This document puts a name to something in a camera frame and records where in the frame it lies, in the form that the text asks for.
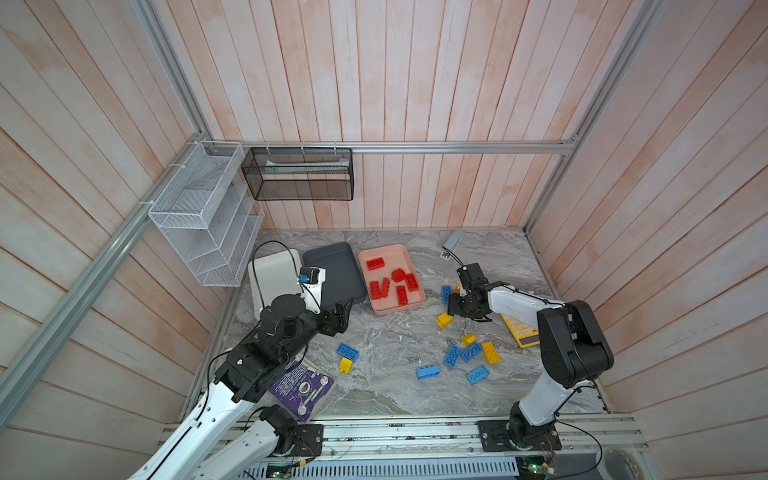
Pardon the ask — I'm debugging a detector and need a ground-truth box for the red lego brick front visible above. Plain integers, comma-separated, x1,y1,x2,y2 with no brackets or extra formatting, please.
396,285,409,306

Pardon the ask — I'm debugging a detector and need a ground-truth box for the red square lego brick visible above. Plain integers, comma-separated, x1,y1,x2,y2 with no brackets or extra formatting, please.
391,268,406,282

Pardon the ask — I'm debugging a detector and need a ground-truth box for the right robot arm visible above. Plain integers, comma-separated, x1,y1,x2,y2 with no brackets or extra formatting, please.
448,263,614,450

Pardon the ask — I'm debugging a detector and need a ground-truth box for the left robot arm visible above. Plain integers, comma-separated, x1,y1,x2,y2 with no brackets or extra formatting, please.
133,290,354,479

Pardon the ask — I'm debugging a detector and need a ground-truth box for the dark grey plastic tray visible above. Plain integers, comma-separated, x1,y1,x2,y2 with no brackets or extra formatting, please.
302,242,367,309

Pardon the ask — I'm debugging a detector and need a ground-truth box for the white plastic tray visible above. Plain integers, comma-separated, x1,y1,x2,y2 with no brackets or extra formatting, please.
246,249,303,319

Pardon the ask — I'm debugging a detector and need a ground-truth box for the blue lego brick left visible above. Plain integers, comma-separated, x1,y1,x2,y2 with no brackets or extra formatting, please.
336,343,359,362

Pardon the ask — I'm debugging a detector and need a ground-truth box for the yellow long lego brick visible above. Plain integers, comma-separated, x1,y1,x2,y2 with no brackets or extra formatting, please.
481,342,501,365

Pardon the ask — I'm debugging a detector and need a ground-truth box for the pink plastic tray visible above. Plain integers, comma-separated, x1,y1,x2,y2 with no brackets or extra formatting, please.
358,244,426,315

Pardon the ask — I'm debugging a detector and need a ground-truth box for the yellow calculator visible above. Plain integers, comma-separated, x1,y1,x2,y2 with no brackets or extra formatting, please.
502,315,540,349

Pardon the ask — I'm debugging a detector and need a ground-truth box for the light blue lego brick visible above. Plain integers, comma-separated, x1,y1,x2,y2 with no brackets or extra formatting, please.
417,365,440,380
466,365,490,385

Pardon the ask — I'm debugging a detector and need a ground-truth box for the purple book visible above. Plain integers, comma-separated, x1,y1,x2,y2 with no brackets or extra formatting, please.
268,360,336,422

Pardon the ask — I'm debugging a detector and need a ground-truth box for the black mesh wall basket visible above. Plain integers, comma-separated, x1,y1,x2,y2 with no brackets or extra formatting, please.
241,147,355,201

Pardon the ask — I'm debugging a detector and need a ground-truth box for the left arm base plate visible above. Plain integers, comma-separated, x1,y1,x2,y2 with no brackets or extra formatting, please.
271,424,324,459

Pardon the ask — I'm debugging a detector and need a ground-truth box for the white wire mesh shelf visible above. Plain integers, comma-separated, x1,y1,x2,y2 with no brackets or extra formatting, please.
149,141,264,288

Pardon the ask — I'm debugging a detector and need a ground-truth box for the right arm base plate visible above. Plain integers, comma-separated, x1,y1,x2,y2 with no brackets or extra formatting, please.
477,417,562,452

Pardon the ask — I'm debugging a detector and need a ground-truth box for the aluminium rail frame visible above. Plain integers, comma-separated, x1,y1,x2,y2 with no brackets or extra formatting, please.
298,413,650,462

